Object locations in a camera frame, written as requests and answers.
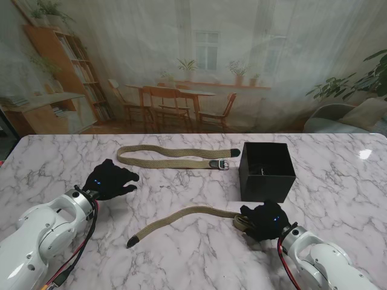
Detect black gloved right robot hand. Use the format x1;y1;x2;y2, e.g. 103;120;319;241
239;199;293;242

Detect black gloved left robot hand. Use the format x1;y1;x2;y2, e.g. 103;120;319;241
83;159;140;201

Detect black belt storage box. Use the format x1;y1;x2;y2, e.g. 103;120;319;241
238;141;297;203

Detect dark brown woven belt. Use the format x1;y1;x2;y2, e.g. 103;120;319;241
252;161;281;177

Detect beige woven belt double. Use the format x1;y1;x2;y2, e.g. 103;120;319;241
116;144;241;172
126;205;258;249

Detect black panel beside backdrop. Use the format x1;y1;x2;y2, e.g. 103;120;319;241
0;107;22;167

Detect red black right arm cables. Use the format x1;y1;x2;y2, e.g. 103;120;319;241
277;237;302;290

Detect red black arm cables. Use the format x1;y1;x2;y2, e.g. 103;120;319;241
277;237;302;290
41;199;101;290

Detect red black left arm cables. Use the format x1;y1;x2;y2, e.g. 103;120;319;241
41;199;101;290

